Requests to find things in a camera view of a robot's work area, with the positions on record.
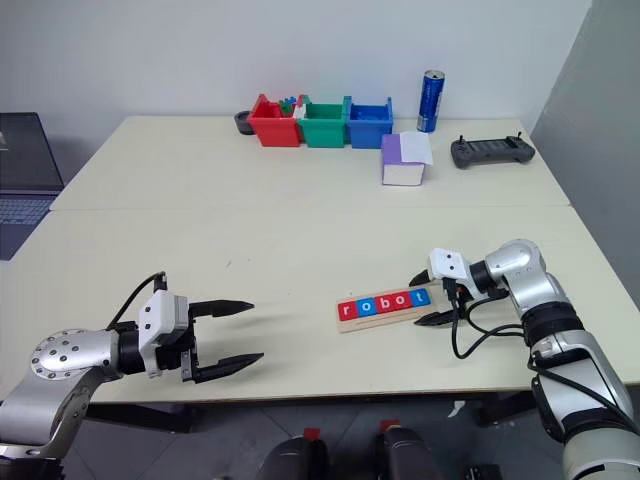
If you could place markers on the green plastic bin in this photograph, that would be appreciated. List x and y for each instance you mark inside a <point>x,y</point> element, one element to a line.
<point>324,131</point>

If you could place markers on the dark rounded shape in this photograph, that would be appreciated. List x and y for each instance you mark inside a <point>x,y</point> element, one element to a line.
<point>405,455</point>
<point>295,457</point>

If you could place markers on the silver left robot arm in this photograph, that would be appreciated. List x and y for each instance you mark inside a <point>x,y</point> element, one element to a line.
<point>65,360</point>

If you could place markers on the blue letter o block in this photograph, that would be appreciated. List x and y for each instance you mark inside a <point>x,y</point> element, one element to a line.
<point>366,308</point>

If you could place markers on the dark grey laptop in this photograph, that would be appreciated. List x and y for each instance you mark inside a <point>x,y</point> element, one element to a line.
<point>25,160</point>

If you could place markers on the blue plastic bin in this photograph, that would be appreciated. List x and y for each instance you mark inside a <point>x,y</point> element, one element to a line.
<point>369,132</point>

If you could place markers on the blue letter t block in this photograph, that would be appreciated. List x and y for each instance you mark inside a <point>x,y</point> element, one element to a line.
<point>421,298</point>

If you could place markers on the white toy brick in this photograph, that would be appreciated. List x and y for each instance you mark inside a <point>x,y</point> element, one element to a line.
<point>299,111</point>

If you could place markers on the blue drink can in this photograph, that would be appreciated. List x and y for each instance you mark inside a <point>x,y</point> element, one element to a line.
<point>431,102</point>

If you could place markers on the red letter r block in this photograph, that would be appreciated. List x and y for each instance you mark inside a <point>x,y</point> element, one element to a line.
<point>347,310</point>

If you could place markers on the green toy brick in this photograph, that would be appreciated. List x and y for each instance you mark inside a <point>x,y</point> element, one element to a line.
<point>286,106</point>

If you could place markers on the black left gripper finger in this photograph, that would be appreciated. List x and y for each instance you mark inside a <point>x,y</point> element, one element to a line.
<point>225,307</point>
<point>230,365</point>

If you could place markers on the small red tag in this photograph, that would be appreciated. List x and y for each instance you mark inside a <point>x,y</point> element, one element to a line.
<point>312,432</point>
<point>389,425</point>

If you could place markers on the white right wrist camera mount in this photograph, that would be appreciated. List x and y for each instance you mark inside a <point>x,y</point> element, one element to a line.
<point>449,262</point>

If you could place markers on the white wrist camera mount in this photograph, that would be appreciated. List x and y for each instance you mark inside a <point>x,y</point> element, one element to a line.
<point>160,320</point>
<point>449,262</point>

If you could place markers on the red plastic bin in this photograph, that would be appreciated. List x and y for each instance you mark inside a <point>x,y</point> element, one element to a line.
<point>274,131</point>

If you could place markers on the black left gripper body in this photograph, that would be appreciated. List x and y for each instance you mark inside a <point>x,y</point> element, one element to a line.
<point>172,352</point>

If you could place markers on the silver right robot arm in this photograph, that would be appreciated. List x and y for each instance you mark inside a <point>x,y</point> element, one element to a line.
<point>560,320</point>

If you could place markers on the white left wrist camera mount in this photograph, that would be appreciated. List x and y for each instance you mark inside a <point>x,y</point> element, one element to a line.
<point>160,320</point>

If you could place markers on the black round holder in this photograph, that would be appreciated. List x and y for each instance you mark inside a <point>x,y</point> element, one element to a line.
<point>242,124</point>

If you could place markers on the red letter b block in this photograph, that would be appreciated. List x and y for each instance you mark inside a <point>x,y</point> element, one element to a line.
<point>385,305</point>

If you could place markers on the white paper sheet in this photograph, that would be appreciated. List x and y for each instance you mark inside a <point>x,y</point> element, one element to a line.
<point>417,147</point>

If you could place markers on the grey handheld controller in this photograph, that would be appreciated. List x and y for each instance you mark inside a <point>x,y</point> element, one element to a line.
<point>491,151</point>

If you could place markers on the wooden letter tray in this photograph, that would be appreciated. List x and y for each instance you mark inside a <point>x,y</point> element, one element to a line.
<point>380,324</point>

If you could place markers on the purple and white box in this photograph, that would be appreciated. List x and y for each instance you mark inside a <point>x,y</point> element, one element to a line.
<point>399,172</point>

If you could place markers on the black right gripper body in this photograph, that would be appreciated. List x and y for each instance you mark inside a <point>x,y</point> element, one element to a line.
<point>459,295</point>

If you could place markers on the small white scrap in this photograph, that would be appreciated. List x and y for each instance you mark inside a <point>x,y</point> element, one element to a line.
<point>456,408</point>

